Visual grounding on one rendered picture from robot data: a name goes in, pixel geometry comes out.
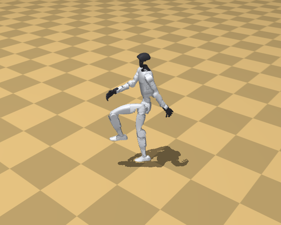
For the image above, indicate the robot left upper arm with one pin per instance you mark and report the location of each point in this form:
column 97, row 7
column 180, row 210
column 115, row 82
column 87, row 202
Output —
column 150, row 80

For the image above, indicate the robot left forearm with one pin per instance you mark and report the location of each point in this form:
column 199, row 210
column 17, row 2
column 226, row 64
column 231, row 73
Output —
column 160, row 100

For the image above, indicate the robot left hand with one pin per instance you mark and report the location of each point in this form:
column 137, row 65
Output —
column 168, row 112

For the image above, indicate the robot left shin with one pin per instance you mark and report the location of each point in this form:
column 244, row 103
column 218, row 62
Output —
column 114, row 119

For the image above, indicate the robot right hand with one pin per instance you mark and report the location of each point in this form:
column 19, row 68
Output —
column 110, row 93

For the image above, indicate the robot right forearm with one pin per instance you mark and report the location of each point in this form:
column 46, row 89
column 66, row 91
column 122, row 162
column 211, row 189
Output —
column 123, row 87

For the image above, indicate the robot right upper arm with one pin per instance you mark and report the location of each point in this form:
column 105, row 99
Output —
column 133, row 82

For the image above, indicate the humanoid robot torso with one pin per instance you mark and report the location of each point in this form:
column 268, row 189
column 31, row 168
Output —
column 145, row 88

